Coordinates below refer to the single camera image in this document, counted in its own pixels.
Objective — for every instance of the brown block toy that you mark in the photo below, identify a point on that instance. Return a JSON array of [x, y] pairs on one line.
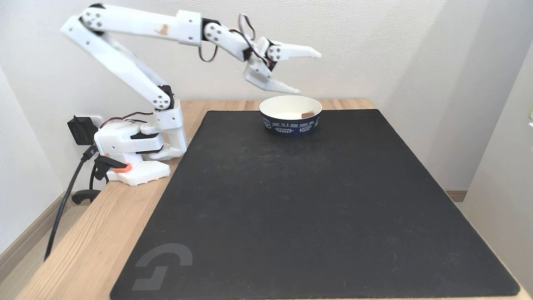
[[308, 114]]

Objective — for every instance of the navy and white paper bowl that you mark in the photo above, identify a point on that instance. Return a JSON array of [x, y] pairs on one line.
[[290, 125]]

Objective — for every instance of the black desk mat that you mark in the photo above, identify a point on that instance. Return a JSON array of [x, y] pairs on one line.
[[316, 216]]

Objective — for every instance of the black clamp with orange tip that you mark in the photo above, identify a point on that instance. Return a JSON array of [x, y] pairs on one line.
[[111, 163]]

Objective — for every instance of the black power adapter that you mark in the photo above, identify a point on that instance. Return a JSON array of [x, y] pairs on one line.
[[82, 130]]

